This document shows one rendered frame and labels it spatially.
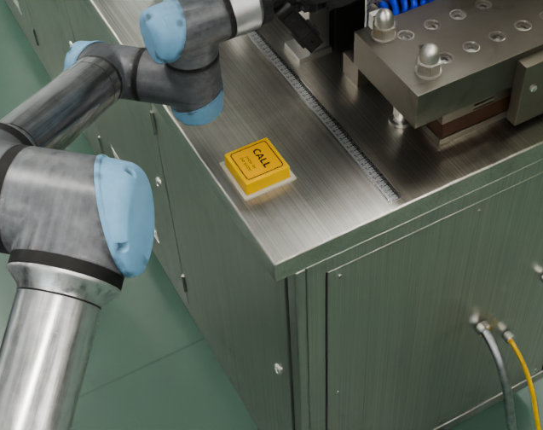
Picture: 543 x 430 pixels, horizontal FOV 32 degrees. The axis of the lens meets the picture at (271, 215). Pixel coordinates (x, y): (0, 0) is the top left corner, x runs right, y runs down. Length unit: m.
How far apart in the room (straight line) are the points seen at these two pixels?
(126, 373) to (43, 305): 1.32
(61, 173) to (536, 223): 0.88
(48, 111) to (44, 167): 0.20
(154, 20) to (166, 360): 1.17
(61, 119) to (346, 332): 0.58
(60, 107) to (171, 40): 0.17
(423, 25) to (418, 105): 0.15
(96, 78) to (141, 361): 1.11
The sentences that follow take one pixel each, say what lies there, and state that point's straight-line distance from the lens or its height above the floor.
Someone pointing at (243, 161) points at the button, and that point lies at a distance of 1.33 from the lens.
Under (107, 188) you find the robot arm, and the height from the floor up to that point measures 1.21.
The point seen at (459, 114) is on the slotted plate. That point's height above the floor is 0.95.
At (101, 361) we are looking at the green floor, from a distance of 2.27.
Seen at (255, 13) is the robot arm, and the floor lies 1.12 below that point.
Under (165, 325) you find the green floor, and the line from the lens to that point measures 2.30.
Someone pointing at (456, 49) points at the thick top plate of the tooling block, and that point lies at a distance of 1.35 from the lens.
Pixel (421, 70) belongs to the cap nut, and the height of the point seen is 1.04.
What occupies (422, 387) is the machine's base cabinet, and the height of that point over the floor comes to 0.34.
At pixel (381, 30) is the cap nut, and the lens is 1.34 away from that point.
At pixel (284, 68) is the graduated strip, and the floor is 0.90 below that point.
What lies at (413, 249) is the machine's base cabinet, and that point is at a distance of 1.41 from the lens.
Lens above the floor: 1.88
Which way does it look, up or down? 49 degrees down
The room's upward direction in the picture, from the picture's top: 4 degrees counter-clockwise
